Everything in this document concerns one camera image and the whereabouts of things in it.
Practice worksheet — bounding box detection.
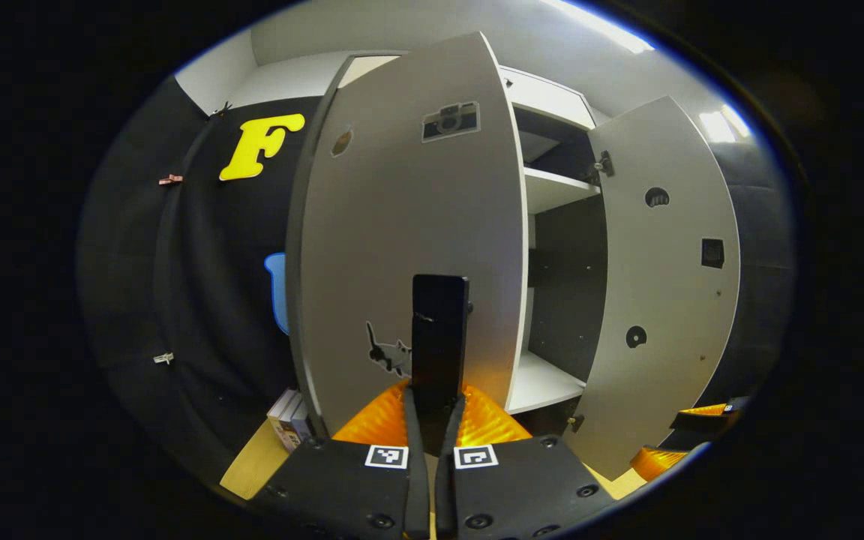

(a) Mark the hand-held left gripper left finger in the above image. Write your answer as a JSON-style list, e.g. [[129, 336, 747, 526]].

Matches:
[[252, 379, 431, 540]]

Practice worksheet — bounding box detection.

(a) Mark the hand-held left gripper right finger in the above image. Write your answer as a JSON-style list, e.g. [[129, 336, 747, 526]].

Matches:
[[436, 384, 617, 540]]

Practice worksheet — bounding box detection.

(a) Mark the cabinet door with headphone sticker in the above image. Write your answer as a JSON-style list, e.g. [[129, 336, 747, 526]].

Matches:
[[563, 95, 742, 482]]

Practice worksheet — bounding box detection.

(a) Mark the black door handle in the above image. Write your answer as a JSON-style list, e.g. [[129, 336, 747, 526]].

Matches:
[[411, 274, 472, 458]]

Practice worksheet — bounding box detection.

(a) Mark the grey double-door shoe cabinet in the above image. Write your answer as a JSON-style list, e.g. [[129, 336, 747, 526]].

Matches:
[[334, 51, 613, 440]]

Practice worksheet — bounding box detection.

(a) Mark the cabinet door with camera sticker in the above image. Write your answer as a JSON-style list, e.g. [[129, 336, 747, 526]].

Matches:
[[286, 31, 529, 440]]

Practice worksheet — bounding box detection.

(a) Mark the white cabinet shelf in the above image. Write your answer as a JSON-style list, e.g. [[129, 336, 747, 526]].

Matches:
[[523, 166, 602, 216], [505, 351, 589, 415]]

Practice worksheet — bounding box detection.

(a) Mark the blue-grey book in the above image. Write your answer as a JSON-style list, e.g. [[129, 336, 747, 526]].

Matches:
[[289, 401, 318, 449]]

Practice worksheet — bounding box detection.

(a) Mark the black backdrop cloth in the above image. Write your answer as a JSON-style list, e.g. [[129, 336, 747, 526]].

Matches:
[[694, 139, 797, 410], [78, 75, 328, 481]]

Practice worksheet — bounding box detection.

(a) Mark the short ceiling light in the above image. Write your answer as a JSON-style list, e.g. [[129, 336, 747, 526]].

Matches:
[[698, 103, 753, 145]]

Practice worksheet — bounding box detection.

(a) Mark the long ceiling light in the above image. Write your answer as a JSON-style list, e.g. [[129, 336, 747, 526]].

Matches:
[[541, 0, 656, 55]]

